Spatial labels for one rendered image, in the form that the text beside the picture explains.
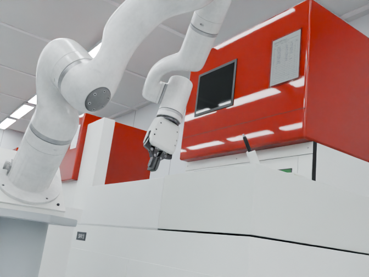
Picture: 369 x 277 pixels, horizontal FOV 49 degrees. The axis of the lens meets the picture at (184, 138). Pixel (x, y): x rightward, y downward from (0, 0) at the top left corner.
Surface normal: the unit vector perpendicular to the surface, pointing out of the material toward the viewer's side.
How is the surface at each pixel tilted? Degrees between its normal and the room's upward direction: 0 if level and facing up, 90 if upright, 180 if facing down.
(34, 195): 45
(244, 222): 90
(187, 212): 90
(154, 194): 90
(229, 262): 90
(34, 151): 127
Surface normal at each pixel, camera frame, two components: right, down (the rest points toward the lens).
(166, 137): 0.58, -0.11
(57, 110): 0.47, -0.45
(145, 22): 0.48, 0.50
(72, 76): -0.38, -0.27
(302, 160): -0.81, -0.25
